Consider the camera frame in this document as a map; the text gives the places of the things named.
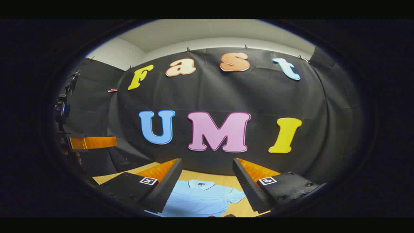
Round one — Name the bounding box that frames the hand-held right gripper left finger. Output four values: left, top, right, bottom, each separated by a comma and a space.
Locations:
94, 158, 183, 215

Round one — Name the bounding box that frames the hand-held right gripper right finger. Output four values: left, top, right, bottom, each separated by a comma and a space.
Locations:
232, 158, 327, 214

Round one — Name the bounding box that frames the light blue T-shirt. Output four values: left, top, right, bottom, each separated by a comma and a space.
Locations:
146, 179, 246, 218

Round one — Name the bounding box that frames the black backdrop cloth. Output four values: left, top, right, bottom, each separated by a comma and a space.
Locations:
57, 47, 364, 185

